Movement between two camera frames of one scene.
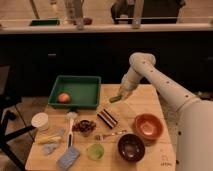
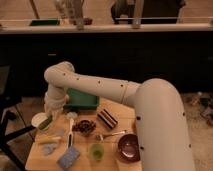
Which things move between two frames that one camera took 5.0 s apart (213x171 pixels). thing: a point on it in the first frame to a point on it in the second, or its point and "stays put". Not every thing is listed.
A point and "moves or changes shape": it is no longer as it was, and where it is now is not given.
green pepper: (113, 99) moves or changes shape
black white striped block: (106, 117) stays put
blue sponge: (69, 157) stays put
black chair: (8, 101) stays put
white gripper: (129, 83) to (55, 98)
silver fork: (100, 137) stays put
